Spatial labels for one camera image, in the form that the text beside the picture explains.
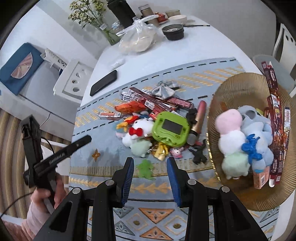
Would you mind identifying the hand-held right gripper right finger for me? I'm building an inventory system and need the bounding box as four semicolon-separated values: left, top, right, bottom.
166;157;269;241

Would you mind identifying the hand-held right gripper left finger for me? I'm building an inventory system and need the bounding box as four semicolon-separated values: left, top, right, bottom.
35;158;135;241

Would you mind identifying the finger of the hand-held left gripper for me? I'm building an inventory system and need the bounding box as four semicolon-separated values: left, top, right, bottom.
69;136;92;155

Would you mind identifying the green toy dinosaur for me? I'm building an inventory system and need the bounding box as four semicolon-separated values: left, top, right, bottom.
136;159;156;180

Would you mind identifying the white cat plush red bow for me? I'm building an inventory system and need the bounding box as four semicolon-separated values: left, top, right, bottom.
122;118;155;147

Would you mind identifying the pink white green plush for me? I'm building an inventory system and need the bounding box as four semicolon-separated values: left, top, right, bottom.
215;109;251;180

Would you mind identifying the blue toy figure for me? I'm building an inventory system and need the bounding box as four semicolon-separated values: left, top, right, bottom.
242;134;264;163

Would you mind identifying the brown bear print box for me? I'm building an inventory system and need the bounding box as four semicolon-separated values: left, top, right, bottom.
253;167;271;189

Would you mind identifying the grey plush toy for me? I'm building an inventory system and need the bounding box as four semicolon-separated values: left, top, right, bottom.
237;105;274;173

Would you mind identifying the gold woven tray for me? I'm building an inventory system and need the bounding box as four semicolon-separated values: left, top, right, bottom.
207;72;296;211

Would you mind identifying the person's left forearm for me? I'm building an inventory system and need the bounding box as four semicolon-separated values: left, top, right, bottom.
22;202;52;241

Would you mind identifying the white desktop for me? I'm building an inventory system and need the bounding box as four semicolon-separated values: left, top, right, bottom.
80;15;262;109

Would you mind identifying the person's left hand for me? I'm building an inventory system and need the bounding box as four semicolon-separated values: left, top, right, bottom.
30;174;68;215

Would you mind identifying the blue-grey patterned table mat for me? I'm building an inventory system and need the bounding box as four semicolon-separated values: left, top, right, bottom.
68;57;281;241

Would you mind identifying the gold trinket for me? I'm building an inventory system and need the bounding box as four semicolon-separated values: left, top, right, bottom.
153;142;170;161

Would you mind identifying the pale green small plush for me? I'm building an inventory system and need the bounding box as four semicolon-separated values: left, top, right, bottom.
131;140;152;158

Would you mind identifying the black toy dinosaur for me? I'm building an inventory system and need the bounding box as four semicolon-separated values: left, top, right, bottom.
188;139;208;165

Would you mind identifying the small red sausage packet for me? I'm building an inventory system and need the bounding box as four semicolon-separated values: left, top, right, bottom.
98;111;122;120

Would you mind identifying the green handheld game toy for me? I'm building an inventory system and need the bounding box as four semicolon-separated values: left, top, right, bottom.
151;111;190;147

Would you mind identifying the orange snack packet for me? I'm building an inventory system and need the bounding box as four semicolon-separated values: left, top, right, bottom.
114;101;146;114

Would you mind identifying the black phone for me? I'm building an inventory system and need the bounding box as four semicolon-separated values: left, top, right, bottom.
90;70;118;97

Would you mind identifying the white chair with paw cutouts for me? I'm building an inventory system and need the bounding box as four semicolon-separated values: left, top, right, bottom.
53;59;94;101

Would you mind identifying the black toy figure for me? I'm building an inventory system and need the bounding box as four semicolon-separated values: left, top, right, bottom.
186;108;198;126

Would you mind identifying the pink gold toy microphone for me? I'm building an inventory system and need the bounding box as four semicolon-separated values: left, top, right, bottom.
187;100;207;145

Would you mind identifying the blue tissue box cover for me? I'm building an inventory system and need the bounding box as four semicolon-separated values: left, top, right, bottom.
0;42;44;96

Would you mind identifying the white rack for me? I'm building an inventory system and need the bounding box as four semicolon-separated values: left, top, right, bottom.
40;48;70;70

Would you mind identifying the grey fabric bow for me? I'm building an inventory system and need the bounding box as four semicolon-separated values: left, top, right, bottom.
151;81;181;99

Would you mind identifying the plastic bag of buns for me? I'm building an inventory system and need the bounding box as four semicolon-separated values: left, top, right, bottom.
116;15;162;55

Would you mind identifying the glass vase with flowers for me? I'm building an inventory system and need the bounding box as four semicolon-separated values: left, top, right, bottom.
69;0;121;45

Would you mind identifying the black thermos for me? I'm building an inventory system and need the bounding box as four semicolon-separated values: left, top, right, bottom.
107;0;136;30

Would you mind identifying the black bowl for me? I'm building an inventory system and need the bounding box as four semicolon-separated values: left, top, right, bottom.
162;24;185;41

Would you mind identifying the grey tin canister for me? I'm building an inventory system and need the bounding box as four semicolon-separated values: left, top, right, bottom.
139;5;155;18

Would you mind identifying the white bowl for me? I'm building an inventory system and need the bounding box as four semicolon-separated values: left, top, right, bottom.
168;15;188;25

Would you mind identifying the beige cup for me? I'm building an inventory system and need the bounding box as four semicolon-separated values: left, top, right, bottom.
165;9;181;18

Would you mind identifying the black cable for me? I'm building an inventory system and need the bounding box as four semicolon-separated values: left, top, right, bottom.
0;136;56;218

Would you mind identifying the pink keychain charm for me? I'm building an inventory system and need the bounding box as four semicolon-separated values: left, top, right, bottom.
170;146;185;159

